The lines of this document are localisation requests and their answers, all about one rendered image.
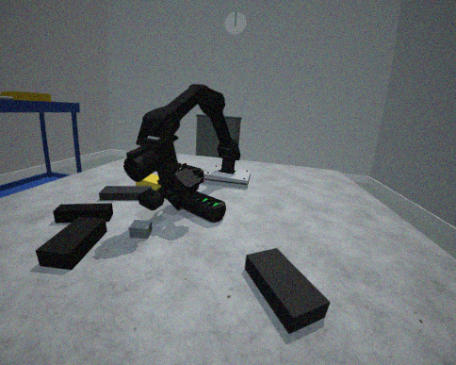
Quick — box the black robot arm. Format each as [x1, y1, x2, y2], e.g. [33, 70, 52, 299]
[123, 84, 240, 195]

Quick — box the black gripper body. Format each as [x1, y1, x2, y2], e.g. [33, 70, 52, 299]
[138, 160, 182, 210]

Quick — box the yellow rectangular block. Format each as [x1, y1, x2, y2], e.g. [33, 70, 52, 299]
[136, 174, 161, 191]

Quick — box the dark grey controller unit with rocker switches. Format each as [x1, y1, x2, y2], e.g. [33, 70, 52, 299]
[182, 191, 226, 223]

